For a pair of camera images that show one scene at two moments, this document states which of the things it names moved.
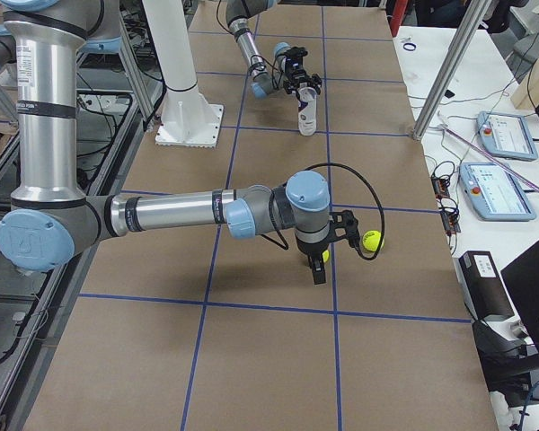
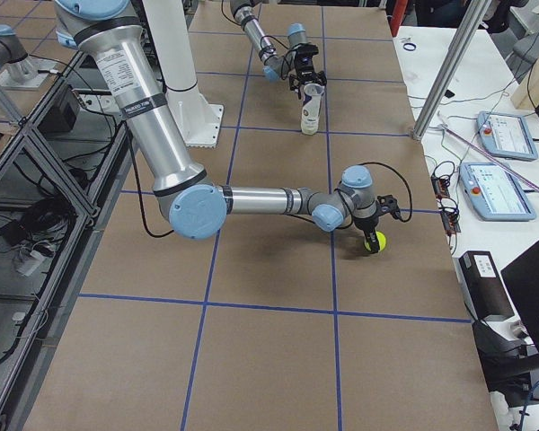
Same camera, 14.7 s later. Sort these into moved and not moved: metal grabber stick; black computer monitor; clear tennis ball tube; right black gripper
Moved: right black gripper
Not moved: black computer monitor; metal grabber stick; clear tennis ball tube
